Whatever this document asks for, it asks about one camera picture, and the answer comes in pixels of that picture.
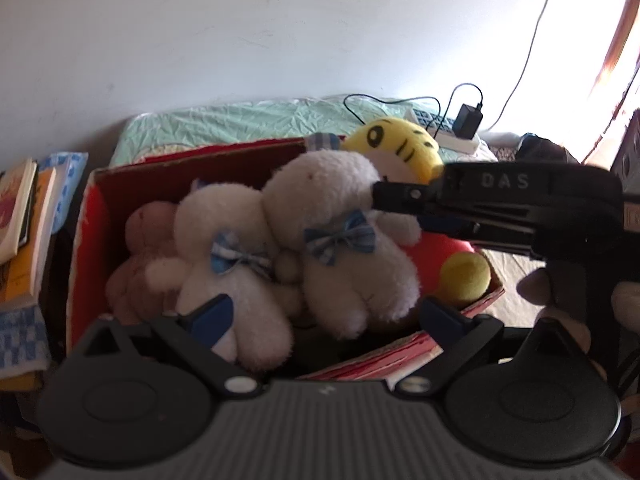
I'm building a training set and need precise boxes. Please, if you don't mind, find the orange book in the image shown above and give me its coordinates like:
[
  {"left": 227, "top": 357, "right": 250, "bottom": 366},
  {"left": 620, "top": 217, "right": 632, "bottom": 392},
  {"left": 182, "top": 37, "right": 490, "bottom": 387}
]
[{"left": 0, "top": 167, "right": 57, "bottom": 306}]

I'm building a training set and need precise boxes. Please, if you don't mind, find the blue checkered towel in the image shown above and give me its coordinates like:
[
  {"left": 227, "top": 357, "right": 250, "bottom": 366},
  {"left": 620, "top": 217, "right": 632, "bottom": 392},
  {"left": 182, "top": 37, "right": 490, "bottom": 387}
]
[{"left": 0, "top": 151, "right": 90, "bottom": 379}]

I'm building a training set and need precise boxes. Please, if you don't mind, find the yellow tiger plush toy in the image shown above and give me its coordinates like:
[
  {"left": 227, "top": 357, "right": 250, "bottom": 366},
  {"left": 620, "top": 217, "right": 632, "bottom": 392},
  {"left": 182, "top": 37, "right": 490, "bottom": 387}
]
[{"left": 340, "top": 116, "right": 494, "bottom": 311}]

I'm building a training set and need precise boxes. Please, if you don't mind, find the pink brown plush bear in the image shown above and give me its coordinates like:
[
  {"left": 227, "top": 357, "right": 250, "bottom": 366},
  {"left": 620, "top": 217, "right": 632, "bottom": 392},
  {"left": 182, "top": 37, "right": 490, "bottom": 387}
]
[{"left": 105, "top": 201, "right": 189, "bottom": 327}]

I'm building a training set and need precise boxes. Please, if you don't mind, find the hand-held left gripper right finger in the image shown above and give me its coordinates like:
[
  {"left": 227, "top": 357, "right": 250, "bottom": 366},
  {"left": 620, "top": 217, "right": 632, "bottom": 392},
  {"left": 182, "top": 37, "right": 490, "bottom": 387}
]
[{"left": 395, "top": 296, "right": 576, "bottom": 400}]

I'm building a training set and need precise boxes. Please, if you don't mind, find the grey cable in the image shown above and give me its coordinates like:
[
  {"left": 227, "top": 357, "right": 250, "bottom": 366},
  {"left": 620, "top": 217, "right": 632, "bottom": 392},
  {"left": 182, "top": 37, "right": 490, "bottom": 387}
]
[{"left": 487, "top": 0, "right": 566, "bottom": 134}]

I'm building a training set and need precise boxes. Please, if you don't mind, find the white power strip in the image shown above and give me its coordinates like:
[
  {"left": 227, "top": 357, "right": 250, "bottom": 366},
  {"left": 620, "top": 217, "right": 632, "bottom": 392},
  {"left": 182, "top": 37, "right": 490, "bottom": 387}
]
[{"left": 402, "top": 107, "right": 481, "bottom": 155}]

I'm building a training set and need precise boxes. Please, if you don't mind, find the cream illustrated book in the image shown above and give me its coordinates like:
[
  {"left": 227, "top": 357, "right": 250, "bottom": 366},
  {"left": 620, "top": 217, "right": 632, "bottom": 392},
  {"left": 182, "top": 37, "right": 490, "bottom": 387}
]
[{"left": 0, "top": 157, "right": 39, "bottom": 266}]

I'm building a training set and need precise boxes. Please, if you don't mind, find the white plush rabbit dark bow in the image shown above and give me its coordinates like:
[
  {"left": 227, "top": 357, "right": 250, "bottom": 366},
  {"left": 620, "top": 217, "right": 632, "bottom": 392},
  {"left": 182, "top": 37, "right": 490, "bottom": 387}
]
[{"left": 262, "top": 132, "right": 424, "bottom": 340}]

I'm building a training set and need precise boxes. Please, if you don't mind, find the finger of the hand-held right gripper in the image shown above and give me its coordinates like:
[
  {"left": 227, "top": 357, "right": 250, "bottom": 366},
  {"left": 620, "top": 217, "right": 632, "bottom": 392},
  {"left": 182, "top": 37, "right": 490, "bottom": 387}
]
[
  {"left": 371, "top": 180, "right": 453, "bottom": 217},
  {"left": 417, "top": 210, "right": 538, "bottom": 257}
]

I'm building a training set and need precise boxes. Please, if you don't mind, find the black charger adapter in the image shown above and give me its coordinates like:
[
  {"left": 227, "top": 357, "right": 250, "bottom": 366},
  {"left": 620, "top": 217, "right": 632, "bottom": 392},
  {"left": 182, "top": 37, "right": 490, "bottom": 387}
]
[{"left": 452, "top": 103, "right": 485, "bottom": 140}]

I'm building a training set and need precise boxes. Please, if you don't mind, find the red cardboard box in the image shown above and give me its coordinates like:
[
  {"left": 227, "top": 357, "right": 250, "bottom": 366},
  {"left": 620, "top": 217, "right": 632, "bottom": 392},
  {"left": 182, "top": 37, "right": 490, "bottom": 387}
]
[{"left": 65, "top": 135, "right": 505, "bottom": 381}]

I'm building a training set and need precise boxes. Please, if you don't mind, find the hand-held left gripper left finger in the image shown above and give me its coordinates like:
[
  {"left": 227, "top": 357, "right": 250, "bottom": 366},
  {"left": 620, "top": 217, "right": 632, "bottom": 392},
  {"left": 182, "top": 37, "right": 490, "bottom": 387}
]
[{"left": 91, "top": 294, "right": 263, "bottom": 400}]

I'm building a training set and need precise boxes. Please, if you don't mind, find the white plush rabbit light bow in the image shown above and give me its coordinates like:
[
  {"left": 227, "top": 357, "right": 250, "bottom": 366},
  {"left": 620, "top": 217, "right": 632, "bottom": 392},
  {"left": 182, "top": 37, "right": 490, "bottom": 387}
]
[{"left": 145, "top": 182, "right": 302, "bottom": 374}]

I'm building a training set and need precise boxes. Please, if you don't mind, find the person's right hand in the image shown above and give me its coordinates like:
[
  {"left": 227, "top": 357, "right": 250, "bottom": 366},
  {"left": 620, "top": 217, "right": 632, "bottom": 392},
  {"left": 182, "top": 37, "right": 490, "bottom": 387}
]
[{"left": 517, "top": 267, "right": 640, "bottom": 361}]

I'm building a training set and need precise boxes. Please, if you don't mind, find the black cable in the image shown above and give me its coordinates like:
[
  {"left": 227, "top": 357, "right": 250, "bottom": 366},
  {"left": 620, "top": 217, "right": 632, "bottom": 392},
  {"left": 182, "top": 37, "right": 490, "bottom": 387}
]
[{"left": 343, "top": 82, "right": 486, "bottom": 129}]

